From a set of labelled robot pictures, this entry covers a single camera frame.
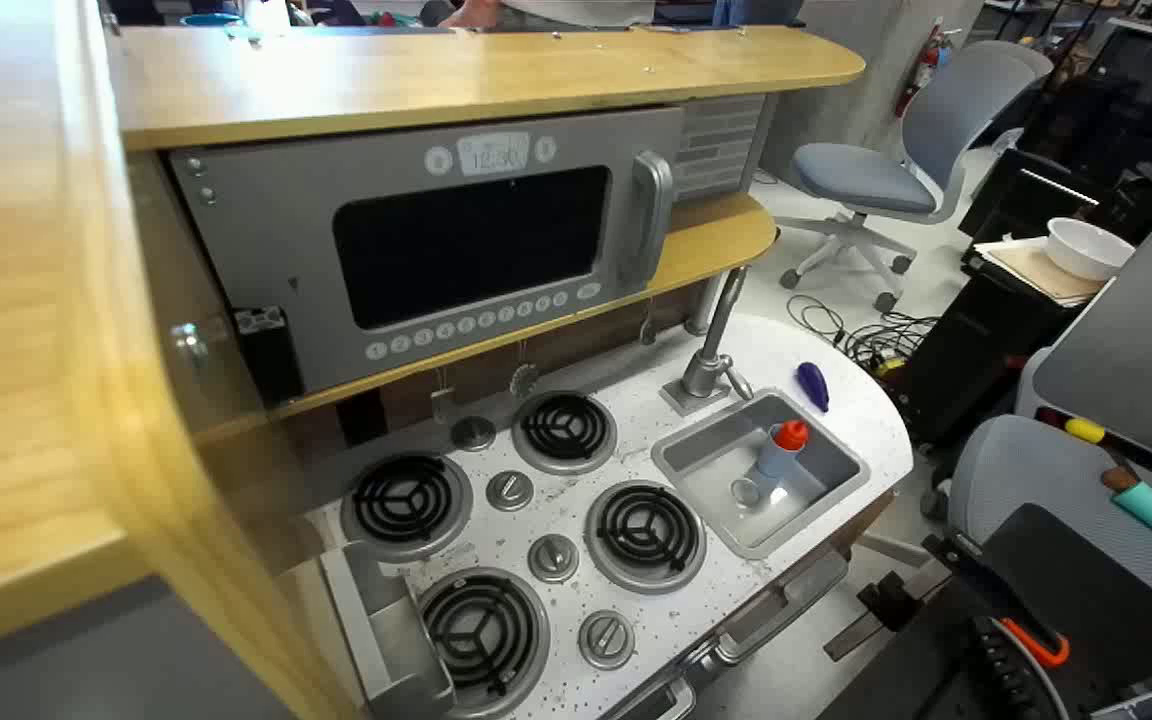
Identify gray toy sink basin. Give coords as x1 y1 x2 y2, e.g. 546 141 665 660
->
649 389 867 559

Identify black floor cables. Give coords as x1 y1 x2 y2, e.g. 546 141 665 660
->
786 294 941 381

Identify gray toy microwave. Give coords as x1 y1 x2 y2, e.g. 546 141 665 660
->
163 105 686 402

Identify black equipment case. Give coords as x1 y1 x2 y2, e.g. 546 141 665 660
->
818 500 1152 720

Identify gray office chair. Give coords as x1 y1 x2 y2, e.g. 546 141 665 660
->
776 35 1054 318

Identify gray toy faucet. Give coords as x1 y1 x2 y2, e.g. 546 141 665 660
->
658 263 757 415

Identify black cabinet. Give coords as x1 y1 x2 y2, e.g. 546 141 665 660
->
889 254 1089 452

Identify gray slanted panel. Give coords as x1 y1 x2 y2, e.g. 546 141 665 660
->
1027 178 1152 494

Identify gray padded seat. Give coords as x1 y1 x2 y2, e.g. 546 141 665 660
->
947 411 1152 632

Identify red fire extinguisher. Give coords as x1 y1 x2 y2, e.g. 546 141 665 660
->
890 18 947 120

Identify person in light shirt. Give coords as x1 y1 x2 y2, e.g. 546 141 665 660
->
439 0 658 35

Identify black coil stove burner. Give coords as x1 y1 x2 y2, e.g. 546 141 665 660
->
410 566 551 715
582 476 706 595
339 452 473 559
509 389 621 476

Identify purple toy eggplant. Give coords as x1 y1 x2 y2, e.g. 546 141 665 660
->
792 357 836 415

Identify gray microwave door handle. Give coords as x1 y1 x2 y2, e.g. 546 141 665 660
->
614 149 675 290

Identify wooden side panel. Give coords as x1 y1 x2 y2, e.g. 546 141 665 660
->
0 0 355 720

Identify orange hook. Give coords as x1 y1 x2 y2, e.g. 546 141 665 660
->
990 613 1076 671

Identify light wooden board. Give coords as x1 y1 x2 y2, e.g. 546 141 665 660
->
970 231 1107 312

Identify gray stove knob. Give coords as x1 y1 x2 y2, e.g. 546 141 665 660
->
448 411 499 452
577 607 640 671
525 533 582 587
483 468 536 517

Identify black hinge bracket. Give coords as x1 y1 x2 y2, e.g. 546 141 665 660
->
227 304 303 411

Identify white bowl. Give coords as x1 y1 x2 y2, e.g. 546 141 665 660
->
1044 211 1141 286

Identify black rod with yellow band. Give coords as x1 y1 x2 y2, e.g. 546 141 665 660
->
1033 403 1152 503

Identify long wooden shelf board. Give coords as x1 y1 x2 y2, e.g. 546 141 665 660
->
106 20 867 155

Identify gray vent panel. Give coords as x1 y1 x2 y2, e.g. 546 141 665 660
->
672 91 776 203

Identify gray oven door handle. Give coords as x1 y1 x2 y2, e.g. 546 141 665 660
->
700 543 851 671

